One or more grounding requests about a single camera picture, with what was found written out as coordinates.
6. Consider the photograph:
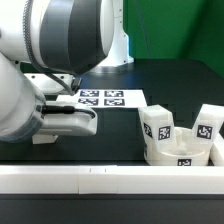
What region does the white fence bar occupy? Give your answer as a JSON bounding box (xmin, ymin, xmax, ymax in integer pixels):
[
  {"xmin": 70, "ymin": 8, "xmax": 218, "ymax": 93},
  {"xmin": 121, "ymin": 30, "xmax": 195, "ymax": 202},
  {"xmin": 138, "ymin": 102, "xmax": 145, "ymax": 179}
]
[
  {"xmin": 210, "ymin": 134, "xmax": 224, "ymax": 166},
  {"xmin": 0, "ymin": 165, "xmax": 224, "ymax": 195}
]

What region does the white right fence bar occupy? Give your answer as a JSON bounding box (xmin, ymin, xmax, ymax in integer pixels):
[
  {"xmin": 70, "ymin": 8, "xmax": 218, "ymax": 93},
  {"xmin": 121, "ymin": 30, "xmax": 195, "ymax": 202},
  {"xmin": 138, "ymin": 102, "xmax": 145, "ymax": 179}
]
[{"xmin": 210, "ymin": 134, "xmax": 224, "ymax": 166}]

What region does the white front fence bar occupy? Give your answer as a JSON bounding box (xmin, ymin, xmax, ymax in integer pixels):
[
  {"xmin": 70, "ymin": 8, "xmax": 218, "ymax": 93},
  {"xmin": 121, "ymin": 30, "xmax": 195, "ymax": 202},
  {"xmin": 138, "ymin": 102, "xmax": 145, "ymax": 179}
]
[{"xmin": 0, "ymin": 165, "xmax": 224, "ymax": 195}]

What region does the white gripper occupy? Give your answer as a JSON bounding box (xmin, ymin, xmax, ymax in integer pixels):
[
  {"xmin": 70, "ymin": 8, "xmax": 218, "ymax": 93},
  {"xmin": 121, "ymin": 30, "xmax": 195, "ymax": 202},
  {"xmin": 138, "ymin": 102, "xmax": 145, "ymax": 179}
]
[{"xmin": 38, "ymin": 101, "xmax": 98, "ymax": 136}]

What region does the white marker sheet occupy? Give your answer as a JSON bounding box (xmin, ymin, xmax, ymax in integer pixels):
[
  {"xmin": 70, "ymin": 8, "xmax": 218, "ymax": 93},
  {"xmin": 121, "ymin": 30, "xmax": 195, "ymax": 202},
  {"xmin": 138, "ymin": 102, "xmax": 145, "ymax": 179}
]
[{"xmin": 57, "ymin": 89, "xmax": 147, "ymax": 108}]

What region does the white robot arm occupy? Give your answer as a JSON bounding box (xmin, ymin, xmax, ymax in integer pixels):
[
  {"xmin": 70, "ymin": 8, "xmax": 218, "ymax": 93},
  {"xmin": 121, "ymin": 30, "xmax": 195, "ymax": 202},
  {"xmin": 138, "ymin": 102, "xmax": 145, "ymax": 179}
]
[{"xmin": 0, "ymin": 0, "xmax": 133, "ymax": 144}]

